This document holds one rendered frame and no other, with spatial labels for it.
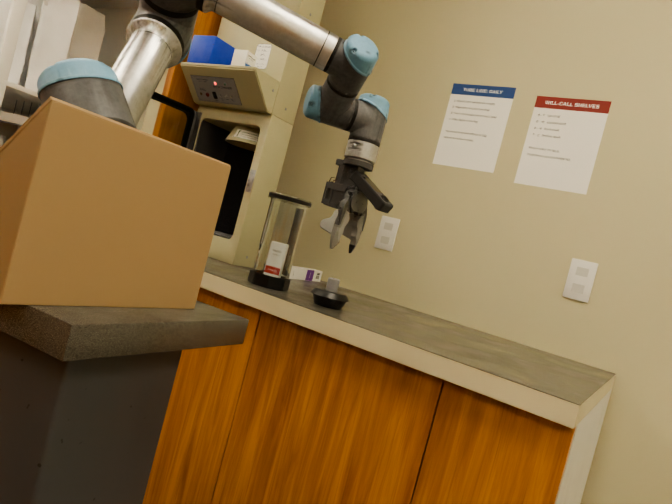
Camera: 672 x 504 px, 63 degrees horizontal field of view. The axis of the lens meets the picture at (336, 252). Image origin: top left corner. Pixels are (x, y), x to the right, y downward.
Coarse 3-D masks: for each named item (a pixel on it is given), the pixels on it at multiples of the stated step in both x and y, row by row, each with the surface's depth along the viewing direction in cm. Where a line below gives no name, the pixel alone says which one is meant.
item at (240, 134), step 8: (240, 128) 176; (248, 128) 175; (232, 136) 176; (240, 136) 174; (248, 136) 174; (256, 136) 175; (232, 144) 186; (240, 144) 188; (248, 144) 189; (256, 144) 174
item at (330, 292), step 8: (328, 280) 127; (336, 280) 126; (320, 288) 127; (328, 288) 126; (336, 288) 127; (320, 296) 124; (328, 296) 123; (336, 296) 124; (344, 296) 125; (320, 304) 125; (328, 304) 124; (336, 304) 124
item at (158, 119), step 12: (156, 108) 170; (168, 108) 173; (144, 120) 168; (156, 120) 171; (168, 120) 174; (180, 120) 177; (156, 132) 172; (168, 132) 175; (180, 132) 178; (180, 144) 179
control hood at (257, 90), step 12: (192, 72) 172; (204, 72) 169; (216, 72) 166; (228, 72) 163; (240, 72) 160; (252, 72) 157; (264, 72) 160; (192, 84) 175; (240, 84) 163; (252, 84) 160; (264, 84) 160; (276, 84) 165; (192, 96) 179; (240, 96) 166; (252, 96) 163; (264, 96) 162; (228, 108) 175; (240, 108) 170; (252, 108) 167; (264, 108) 164
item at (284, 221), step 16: (272, 192) 132; (272, 208) 132; (288, 208) 131; (304, 208) 133; (272, 224) 131; (288, 224) 131; (272, 240) 131; (288, 240) 132; (256, 256) 134; (272, 256) 131; (288, 256) 133; (272, 272) 131; (288, 272) 134
